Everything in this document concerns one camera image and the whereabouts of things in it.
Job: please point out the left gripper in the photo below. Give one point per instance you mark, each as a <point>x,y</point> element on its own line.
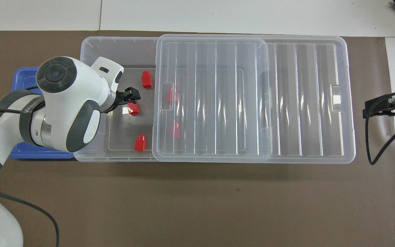
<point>121,98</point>

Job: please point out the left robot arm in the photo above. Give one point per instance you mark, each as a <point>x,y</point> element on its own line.
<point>70,85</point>

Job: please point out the red block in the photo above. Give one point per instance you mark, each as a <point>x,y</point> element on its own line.
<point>172,95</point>
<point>146,80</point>
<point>140,143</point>
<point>135,109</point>
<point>176,130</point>

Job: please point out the clear plastic box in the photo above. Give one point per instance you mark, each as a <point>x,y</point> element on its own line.
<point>129,55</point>

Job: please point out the blue plastic tray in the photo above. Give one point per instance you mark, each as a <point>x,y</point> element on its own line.
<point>24,79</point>

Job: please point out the clear plastic lid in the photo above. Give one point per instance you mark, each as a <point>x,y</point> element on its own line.
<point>286,103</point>

